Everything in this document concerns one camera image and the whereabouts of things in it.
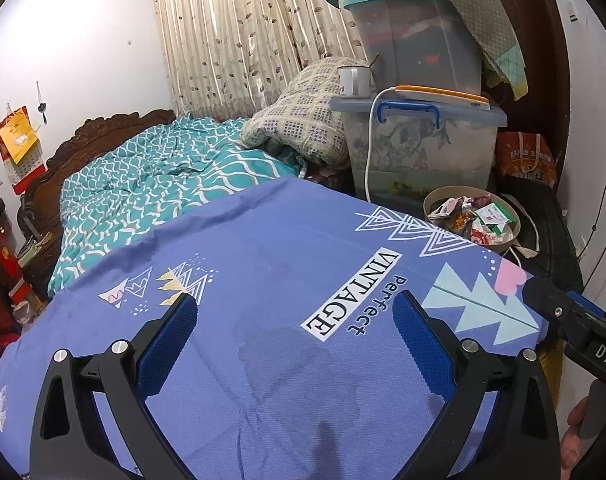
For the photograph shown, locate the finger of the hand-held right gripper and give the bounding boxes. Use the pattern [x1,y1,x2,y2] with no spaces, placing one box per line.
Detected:
[523,276,591,348]
[565,291,606,332]

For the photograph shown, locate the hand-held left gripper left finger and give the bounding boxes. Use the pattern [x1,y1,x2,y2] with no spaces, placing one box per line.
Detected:
[28,292,198,480]

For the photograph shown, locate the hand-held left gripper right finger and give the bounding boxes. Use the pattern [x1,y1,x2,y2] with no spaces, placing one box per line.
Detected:
[392,290,564,480]

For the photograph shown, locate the round beige bin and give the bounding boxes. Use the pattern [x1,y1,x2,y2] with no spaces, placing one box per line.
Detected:
[423,186,522,256]

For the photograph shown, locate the person's right hand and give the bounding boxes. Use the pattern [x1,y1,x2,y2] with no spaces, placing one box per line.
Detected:
[560,399,596,480]

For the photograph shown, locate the black bag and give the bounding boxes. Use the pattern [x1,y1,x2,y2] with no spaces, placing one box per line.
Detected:
[500,180,584,293]

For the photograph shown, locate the pile of snack wrappers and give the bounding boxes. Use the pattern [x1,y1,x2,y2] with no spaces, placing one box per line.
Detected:
[428,195,518,247]

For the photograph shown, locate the purple printed tablecloth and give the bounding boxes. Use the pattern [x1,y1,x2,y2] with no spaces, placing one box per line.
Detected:
[0,175,551,480]

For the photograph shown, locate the orange plastic bag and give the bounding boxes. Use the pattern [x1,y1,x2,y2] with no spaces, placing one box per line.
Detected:
[495,131,558,188]

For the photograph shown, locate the teal patterned blanket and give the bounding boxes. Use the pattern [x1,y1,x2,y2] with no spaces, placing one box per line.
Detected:
[48,115,304,293]

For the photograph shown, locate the red box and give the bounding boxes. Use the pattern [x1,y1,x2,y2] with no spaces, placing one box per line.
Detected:
[0,227,34,311]

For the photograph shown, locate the dark wooden wardrobe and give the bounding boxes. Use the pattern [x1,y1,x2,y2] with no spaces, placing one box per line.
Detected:
[503,0,571,196]

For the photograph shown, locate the orange white flat device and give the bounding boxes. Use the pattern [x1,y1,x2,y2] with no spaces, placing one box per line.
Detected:
[390,84,491,110]

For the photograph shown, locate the checkered patterned pillow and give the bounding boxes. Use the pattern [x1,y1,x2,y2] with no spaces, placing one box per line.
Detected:
[240,56,366,171]

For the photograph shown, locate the dark hanging ornament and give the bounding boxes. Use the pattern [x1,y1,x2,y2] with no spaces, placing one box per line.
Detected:
[35,80,48,125]

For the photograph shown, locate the white enamel mug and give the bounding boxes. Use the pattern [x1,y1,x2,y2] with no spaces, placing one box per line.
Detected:
[337,65,374,99]

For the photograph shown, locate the clear storage box teal lid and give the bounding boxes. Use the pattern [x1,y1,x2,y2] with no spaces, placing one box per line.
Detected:
[340,0,484,96]

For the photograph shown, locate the yellow green cloth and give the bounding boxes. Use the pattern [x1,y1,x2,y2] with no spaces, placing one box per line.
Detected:
[420,0,528,101]

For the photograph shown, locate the leaf print curtain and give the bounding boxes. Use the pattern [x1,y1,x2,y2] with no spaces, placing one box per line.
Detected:
[150,0,368,121]

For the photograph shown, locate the white cord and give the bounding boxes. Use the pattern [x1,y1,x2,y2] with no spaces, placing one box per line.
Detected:
[508,197,542,263]

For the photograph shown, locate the clear box blue handles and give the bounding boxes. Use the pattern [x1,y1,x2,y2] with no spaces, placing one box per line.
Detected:
[329,94,508,206]

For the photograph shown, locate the white charging cable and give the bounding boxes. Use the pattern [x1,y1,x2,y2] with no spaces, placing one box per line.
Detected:
[364,87,398,203]

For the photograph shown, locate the red wall calendar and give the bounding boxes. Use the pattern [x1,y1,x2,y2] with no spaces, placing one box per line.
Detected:
[0,105,46,196]

